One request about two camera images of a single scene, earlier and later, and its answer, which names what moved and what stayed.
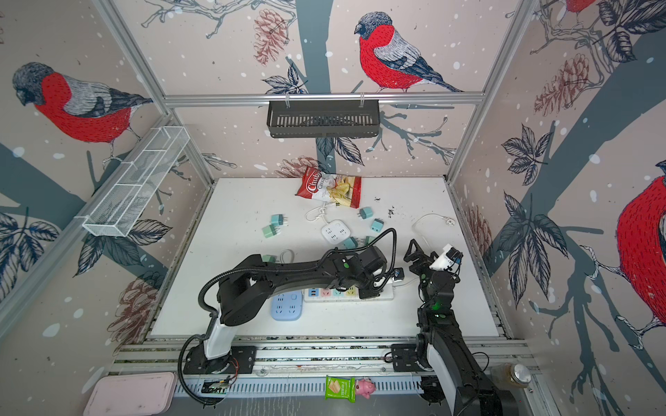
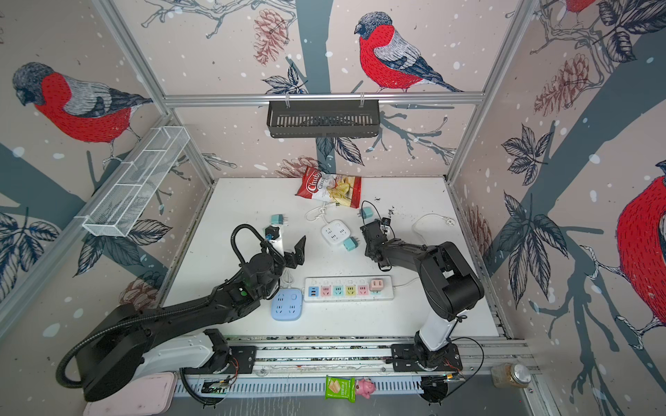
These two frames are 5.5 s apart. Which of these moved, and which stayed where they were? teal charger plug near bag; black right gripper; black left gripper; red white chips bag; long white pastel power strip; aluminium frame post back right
Moved: black left gripper; black right gripper
Stayed: teal charger plug near bag; red white chips bag; aluminium frame post back right; long white pastel power strip
